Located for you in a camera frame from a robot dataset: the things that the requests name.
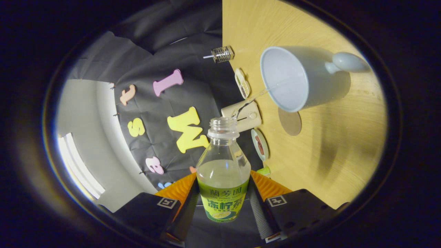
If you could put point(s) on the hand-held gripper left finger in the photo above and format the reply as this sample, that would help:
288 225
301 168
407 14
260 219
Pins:
187 213

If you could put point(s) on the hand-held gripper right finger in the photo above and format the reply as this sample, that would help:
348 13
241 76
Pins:
256 213

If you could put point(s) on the clear juice bottle green label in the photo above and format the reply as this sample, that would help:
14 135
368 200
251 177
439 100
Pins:
223 199

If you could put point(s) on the round brown coaster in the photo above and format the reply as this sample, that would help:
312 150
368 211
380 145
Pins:
290 122

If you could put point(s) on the pale blue cup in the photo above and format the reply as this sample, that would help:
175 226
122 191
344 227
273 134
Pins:
310 82

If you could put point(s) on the white bottle with green label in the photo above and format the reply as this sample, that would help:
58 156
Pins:
264 171

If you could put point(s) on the brown food piece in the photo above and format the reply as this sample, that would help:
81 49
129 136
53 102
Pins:
260 150
258 140

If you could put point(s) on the pale green plate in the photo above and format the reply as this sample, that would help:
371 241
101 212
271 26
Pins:
264 144

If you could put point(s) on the white toaster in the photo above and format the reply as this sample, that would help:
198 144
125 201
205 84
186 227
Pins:
253 120

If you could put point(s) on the long ceiling light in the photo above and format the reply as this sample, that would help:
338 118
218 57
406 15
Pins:
81 168

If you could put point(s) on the wooden table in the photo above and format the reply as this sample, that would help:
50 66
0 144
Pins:
344 137

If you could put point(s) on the white divided tray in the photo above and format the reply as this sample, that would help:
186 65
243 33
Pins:
243 82

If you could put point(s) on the white straw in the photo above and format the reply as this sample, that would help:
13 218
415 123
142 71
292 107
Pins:
208 56

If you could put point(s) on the black backdrop cloth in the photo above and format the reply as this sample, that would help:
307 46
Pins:
155 55

